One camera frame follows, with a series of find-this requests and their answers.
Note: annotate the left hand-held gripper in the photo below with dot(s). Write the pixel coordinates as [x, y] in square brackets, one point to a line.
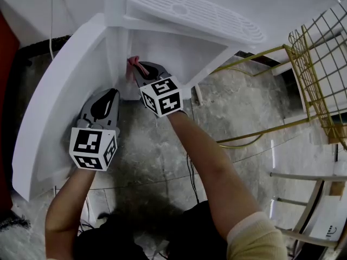
[86, 142]

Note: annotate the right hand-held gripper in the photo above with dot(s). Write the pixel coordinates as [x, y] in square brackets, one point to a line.
[162, 96]

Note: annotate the pink cloth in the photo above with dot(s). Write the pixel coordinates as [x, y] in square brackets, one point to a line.
[132, 61]

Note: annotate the person's left forearm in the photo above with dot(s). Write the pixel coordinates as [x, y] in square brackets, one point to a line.
[67, 199]

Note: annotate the person's right forearm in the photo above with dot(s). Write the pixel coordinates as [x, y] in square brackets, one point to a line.
[206, 150]

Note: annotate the white plastic tube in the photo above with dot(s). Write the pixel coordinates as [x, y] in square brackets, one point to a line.
[199, 93]

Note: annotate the white slotted drip tray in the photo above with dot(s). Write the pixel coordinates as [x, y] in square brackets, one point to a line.
[195, 12]

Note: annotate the person's black trousers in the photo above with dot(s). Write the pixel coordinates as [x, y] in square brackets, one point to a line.
[195, 231]

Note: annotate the black and white striped blanket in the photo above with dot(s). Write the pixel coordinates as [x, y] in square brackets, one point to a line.
[16, 242]

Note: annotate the wooden chair with brown seat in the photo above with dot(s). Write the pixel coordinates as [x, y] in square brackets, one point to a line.
[298, 176]

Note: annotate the person's cream shirt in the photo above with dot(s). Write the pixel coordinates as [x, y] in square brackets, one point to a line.
[252, 240]

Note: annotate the small brown cardboard box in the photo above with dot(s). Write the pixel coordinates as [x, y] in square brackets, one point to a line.
[337, 189]

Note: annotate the white storage box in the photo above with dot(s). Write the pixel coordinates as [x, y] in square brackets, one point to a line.
[325, 215]

